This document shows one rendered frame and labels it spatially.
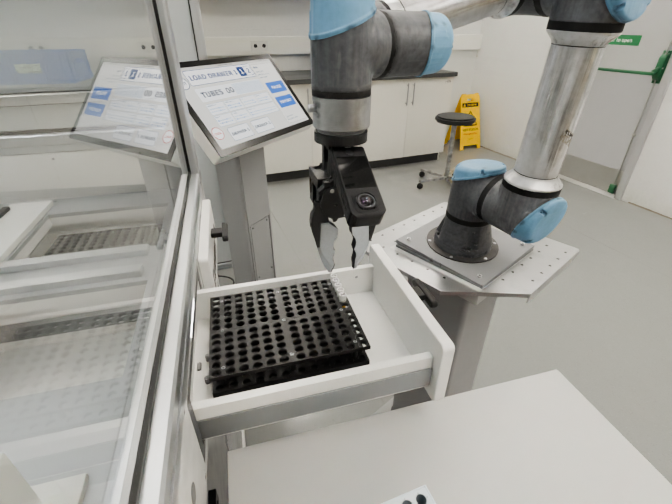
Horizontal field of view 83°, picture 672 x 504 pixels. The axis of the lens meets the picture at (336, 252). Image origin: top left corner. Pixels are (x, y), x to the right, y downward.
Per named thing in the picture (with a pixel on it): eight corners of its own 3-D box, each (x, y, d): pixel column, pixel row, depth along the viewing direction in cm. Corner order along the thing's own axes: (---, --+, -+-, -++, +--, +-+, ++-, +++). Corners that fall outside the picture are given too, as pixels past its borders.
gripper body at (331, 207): (354, 197, 61) (356, 120, 55) (372, 220, 54) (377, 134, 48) (308, 202, 60) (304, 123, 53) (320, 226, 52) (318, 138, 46)
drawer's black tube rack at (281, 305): (337, 305, 72) (337, 277, 68) (368, 376, 57) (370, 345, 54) (216, 326, 67) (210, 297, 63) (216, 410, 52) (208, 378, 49)
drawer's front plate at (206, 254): (217, 237, 98) (209, 198, 93) (217, 306, 74) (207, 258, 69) (210, 238, 98) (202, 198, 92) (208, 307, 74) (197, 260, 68)
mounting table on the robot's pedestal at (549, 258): (440, 230, 139) (444, 201, 133) (567, 283, 111) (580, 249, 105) (351, 277, 113) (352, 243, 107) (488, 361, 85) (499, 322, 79)
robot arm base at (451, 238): (455, 223, 112) (461, 193, 107) (501, 245, 103) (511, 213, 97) (422, 240, 104) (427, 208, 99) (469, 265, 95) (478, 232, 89)
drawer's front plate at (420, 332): (374, 287, 80) (377, 242, 74) (443, 400, 56) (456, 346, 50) (367, 288, 79) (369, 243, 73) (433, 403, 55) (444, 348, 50)
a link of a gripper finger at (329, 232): (324, 256, 63) (331, 205, 59) (333, 275, 58) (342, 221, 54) (306, 256, 62) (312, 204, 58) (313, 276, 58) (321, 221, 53)
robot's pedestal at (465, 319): (419, 376, 162) (445, 216, 123) (483, 423, 143) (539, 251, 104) (370, 418, 145) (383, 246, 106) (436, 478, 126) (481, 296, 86)
